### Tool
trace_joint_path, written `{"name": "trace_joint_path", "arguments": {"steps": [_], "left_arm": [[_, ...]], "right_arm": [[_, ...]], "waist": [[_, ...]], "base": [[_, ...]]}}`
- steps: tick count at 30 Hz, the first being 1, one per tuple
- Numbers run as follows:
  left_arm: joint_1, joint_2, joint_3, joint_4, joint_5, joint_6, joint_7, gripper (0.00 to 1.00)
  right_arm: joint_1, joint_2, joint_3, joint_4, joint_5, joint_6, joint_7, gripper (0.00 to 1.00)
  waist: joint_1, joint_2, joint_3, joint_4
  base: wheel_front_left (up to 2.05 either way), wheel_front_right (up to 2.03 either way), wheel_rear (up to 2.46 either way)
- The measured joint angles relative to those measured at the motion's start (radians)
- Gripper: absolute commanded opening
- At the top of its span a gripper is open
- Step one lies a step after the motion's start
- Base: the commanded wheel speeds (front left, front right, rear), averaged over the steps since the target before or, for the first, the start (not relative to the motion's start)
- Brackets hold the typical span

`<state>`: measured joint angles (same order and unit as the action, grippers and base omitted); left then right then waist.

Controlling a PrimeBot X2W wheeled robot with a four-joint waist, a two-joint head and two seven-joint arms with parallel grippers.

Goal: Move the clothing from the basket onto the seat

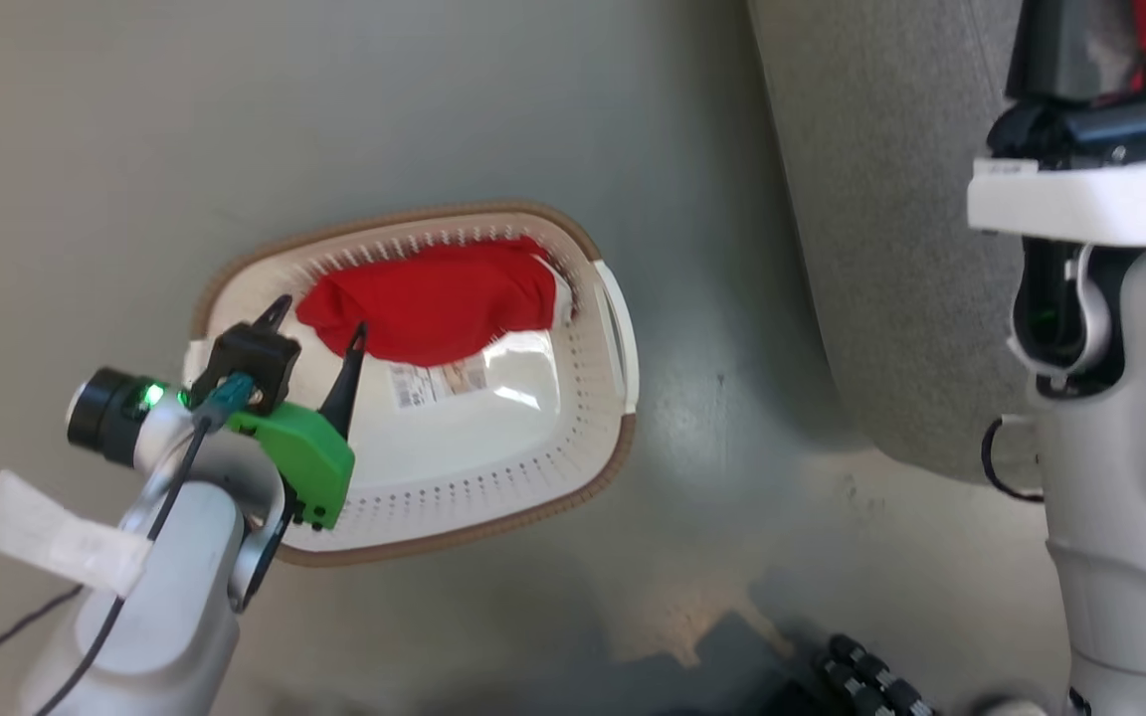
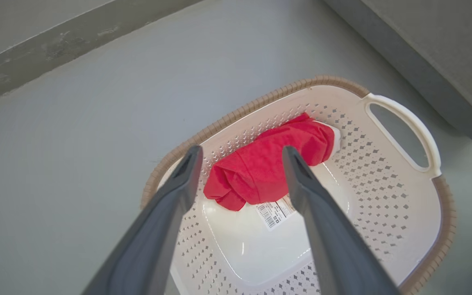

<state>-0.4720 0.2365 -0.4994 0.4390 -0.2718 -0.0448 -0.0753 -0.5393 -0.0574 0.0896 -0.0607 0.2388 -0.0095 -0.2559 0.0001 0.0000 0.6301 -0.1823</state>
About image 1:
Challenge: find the thin black cable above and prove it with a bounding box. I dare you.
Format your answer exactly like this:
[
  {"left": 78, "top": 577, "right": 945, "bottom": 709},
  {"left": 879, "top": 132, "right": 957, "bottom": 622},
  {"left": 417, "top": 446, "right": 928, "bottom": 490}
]
[{"left": 0, "top": 585, "right": 87, "bottom": 699}]

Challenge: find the black cable with teal connector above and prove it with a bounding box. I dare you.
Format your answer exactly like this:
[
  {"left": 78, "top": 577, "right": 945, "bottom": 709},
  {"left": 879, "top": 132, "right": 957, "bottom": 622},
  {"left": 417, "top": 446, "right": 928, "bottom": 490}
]
[{"left": 34, "top": 373, "right": 258, "bottom": 716}]

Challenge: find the white paper tag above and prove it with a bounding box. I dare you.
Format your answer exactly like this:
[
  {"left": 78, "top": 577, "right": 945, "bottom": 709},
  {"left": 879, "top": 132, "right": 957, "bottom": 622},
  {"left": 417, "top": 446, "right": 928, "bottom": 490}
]
[{"left": 0, "top": 469, "right": 152, "bottom": 599}]

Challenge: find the white barcode sticker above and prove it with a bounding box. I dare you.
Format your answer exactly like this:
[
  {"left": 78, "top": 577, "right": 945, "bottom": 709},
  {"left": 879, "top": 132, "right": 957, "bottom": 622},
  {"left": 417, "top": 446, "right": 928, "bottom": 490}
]
[{"left": 389, "top": 358, "right": 490, "bottom": 411}]

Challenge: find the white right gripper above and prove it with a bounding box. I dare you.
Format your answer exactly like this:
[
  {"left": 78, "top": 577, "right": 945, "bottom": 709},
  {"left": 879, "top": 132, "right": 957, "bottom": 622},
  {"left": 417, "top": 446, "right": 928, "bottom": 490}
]
[{"left": 968, "top": 0, "right": 1146, "bottom": 246}]

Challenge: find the plain red garment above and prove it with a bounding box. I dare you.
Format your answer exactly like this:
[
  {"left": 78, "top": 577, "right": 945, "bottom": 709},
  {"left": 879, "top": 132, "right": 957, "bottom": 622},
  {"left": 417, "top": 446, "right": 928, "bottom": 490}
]
[{"left": 296, "top": 237, "right": 560, "bottom": 368}]

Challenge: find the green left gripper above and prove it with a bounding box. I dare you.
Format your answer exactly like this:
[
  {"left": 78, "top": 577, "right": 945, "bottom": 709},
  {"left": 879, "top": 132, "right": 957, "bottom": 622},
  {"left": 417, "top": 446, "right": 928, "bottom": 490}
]
[{"left": 228, "top": 295, "right": 369, "bottom": 530}]

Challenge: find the grey fabric sofa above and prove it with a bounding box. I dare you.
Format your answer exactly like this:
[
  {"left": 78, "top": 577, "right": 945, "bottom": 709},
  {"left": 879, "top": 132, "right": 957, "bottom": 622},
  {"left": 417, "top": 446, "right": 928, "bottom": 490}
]
[{"left": 747, "top": 0, "right": 1044, "bottom": 485}]

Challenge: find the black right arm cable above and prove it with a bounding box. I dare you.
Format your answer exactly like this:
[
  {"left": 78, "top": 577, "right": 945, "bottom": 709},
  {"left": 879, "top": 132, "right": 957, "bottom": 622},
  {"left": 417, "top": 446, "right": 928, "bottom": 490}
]
[{"left": 980, "top": 416, "right": 1044, "bottom": 503}]

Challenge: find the cream perforated laundry basket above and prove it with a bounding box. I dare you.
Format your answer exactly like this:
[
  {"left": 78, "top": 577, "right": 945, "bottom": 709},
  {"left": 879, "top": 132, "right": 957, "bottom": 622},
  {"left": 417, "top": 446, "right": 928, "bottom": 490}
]
[{"left": 185, "top": 199, "right": 641, "bottom": 569}]

